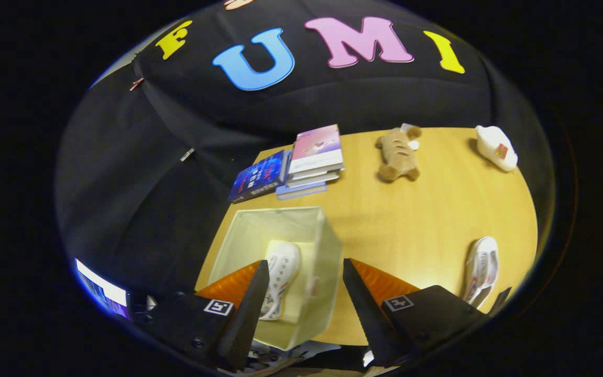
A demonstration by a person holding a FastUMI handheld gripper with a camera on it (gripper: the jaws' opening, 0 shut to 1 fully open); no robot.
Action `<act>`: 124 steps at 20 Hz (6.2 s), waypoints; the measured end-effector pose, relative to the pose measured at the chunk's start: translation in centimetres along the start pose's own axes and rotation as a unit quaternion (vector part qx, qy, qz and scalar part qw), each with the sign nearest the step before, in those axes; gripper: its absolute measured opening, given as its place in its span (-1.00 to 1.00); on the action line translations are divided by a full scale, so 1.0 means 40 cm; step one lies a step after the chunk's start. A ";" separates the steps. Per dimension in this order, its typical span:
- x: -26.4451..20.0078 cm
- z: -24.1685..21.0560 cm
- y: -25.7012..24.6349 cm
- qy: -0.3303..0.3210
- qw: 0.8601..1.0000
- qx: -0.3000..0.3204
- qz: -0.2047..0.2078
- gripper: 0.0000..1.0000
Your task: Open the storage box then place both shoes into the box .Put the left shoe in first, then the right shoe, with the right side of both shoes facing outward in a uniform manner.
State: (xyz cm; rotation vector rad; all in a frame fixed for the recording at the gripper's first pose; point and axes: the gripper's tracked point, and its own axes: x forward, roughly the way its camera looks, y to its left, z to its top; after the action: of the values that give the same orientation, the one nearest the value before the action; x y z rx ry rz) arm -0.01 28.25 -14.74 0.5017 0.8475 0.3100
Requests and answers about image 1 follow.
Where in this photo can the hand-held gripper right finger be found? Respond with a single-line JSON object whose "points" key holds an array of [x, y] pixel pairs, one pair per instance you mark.
{"points": [[367, 319]]}

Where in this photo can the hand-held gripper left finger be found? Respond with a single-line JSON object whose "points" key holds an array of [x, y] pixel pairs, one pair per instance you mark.
{"points": [[244, 324]]}

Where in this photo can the white canvas shoe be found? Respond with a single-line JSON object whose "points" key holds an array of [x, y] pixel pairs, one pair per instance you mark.
{"points": [[482, 267], [283, 267]]}

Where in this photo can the pale green storage box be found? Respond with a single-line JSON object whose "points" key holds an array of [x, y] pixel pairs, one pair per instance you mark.
{"points": [[259, 225]]}

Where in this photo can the pale blue book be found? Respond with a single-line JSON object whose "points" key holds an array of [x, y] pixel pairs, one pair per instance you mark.
{"points": [[301, 190]]}

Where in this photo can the computer screen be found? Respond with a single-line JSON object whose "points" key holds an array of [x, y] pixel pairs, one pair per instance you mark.
{"points": [[102, 290]]}

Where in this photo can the blue starry book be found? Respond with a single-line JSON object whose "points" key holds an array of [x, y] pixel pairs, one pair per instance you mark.
{"points": [[258, 177]]}

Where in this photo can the grey spine book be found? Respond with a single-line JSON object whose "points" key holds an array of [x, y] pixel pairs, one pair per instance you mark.
{"points": [[312, 178]]}

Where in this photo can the brown plush toy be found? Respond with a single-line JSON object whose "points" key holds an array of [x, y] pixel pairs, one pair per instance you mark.
{"points": [[397, 154]]}

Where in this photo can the pink cover book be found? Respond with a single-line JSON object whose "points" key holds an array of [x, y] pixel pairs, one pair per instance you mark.
{"points": [[316, 147]]}

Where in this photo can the small white clip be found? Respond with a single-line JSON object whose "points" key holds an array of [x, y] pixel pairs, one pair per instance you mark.
{"points": [[187, 154]]}

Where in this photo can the white plush toy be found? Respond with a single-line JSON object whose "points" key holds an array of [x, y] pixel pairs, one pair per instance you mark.
{"points": [[495, 149]]}

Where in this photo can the small red clip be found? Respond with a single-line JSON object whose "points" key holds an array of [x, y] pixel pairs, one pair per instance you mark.
{"points": [[136, 84]]}

